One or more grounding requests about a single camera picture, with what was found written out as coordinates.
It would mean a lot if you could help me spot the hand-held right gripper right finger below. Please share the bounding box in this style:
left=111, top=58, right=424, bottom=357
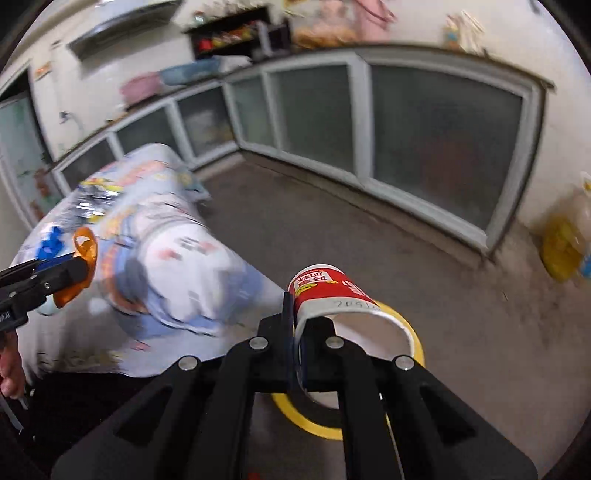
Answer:
left=300, top=318, right=539, bottom=480

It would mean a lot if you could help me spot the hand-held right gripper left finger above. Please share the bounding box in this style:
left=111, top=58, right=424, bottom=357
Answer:
left=51, top=291, right=296, bottom=480

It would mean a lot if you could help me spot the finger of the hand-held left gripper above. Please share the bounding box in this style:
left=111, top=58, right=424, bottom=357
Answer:
left=0, top=252, right=77, bottom=284
left=9, top=256, right=90, bottom=310

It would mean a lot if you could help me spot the red and white paper cup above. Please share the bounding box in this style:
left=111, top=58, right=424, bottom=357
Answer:
left=287, top=264, right=416, bottom=409

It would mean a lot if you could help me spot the yellow round bin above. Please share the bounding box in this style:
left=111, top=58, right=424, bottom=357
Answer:
left=271, top=300, right=426, bottom=441

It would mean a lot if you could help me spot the silver mesh ribbon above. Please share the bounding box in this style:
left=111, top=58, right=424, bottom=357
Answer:
left=69, top=179, right=126, bottom=223

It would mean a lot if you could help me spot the person's left hand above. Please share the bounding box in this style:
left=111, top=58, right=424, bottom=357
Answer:
left=0, top=330, right=24, bottom=398

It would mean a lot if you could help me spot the blue crumpled wrapper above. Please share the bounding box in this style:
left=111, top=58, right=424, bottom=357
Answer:
left=38, top=225, right=71, bottom=260

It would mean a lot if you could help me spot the printed cartoon blanket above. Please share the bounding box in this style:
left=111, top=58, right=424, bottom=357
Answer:
left=9, top=143, right=287, bottom=379

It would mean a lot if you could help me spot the frosted glass door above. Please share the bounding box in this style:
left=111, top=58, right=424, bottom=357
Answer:
left=0, top=74, right=52, bottom=228

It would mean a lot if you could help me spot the pink plastic basin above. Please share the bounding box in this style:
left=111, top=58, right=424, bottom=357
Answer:
left=119, top=73, right=163, bottom=106

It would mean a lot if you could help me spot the blue plastic basin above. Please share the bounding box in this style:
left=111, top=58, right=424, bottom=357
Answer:
left=158, top=62, right=221, bottom=87

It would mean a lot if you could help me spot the white frosted glass cabinet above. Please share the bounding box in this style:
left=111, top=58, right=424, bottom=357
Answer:
left=50, top=46, right=555, bottom=259

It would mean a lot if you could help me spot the steel range hood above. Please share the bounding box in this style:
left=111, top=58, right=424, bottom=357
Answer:
left=67, top=0, right=184, bottom=59

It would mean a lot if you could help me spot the yellow cooking oil jug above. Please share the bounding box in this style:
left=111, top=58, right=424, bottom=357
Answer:
left=542, top=173, right=591, bottom=283

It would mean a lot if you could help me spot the yellowish plastic bag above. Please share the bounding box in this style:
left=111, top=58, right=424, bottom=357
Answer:
left=292, top=18, right=357, bottom=50

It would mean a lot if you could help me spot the pink hanging cloth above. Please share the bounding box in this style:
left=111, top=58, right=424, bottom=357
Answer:
left=355, top=0, right=397, bottom=43

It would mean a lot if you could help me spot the black wall shelf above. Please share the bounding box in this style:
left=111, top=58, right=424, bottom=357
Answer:
left=184, top=6, right=293, bottom=62

